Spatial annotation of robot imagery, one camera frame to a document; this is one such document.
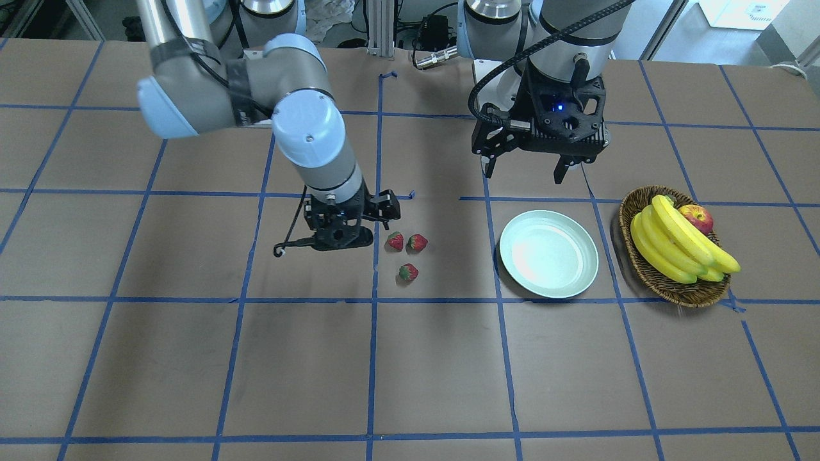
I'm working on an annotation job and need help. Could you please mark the light green plate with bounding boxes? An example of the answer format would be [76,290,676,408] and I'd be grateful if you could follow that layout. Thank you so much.
[498,210,600,298]

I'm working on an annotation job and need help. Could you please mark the aluminium frame post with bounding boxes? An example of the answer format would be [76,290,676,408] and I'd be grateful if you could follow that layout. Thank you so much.
[363,1,398,60]

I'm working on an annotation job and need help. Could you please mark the brown wicker basket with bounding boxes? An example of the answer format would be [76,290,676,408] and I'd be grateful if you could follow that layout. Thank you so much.
[610,186,732,309]

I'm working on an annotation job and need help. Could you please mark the black power adapter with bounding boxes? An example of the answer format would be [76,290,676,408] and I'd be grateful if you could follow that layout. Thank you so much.
[416,14,449,52]

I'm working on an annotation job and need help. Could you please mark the red strawberry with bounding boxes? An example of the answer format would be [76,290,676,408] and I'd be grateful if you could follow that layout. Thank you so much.
[386,231,405,252]
[407,233,429,253]
[398,263,419,282]

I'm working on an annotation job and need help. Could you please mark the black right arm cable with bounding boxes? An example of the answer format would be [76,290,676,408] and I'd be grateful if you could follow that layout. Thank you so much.
[160,0,315,258]

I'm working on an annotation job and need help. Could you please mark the red apple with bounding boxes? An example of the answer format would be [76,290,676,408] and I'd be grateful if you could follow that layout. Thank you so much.
[678,204,714,236]

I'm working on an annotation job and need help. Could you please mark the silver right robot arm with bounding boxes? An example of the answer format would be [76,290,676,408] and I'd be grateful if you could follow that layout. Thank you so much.
[136,1,401,257]

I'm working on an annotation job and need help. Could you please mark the silver cylindrical connector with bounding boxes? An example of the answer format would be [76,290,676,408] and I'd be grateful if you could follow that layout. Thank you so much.
[412,46,459,70]

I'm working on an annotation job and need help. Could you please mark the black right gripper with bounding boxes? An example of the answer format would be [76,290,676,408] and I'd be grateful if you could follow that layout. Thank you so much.
[304,190,401,250]

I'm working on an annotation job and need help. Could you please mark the black corrugated cable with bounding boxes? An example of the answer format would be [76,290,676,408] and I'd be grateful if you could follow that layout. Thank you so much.
[466,0,635,122]

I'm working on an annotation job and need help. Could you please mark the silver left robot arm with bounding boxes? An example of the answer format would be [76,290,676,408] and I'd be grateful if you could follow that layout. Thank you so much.
[457,1,632,184]

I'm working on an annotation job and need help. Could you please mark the yellow banana bunch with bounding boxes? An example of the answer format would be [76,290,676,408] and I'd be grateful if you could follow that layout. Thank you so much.
[630,195,741,285]

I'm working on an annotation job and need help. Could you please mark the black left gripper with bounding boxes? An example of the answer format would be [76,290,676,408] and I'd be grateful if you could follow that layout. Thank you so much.
[471,64,609,184]

